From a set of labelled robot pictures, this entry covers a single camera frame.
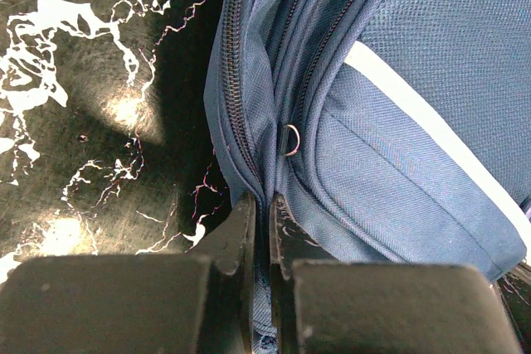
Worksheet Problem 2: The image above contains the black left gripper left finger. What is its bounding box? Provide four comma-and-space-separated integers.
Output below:
1, 193, 256, 353

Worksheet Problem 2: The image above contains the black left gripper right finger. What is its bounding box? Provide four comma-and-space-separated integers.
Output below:
269, 196, 521, 353

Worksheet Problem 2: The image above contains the navy blue student backpack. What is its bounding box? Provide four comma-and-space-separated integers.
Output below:
204, 0, 530, 353

